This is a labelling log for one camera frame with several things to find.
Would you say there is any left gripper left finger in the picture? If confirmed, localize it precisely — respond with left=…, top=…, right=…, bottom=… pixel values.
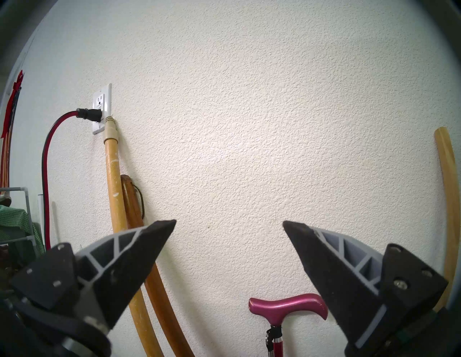
left=11, top=220, right=177, bottom=330

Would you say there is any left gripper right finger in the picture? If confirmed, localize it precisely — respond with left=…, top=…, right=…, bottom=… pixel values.
left=283, top=221, right=449, bottom=357

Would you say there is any thin light wooden stick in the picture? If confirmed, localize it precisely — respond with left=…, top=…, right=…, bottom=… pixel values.
left=434, top=127, right=461, bottom=313

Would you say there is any magenta walking cane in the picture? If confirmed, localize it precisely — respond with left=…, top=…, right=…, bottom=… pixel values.
left=249, top=293, right=329, bottom=357

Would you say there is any white plastic pipe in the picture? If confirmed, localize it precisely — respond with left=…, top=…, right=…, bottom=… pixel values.
left=37, top=194, right=46, bottom=249

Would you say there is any green cloth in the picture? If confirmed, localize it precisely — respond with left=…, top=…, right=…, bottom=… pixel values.
left=0, top=205, right=45, bottom=257

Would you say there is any red striped flag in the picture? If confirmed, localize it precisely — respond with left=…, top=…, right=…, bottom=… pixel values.
left=0, top=70, right=25, bottom=196

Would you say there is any dark brown wooden handle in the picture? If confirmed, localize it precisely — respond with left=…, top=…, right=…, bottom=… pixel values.
left=121, top=175, right=195, bottom=357

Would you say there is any yellow broom handle beige cap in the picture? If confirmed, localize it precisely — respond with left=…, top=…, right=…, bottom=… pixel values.
left=103, top=116, right=164, bottom=357

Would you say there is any white wire shelf rack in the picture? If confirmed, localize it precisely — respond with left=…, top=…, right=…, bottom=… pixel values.
left=0, top=186, right=45, bottom=259

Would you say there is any black plug with red cable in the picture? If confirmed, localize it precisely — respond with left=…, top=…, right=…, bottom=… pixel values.
left=41, top=108, right=103, bottom=250

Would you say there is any white wall outlet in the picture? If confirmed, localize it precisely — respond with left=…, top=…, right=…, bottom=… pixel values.
left=92, top=83, right=113, bottom=135

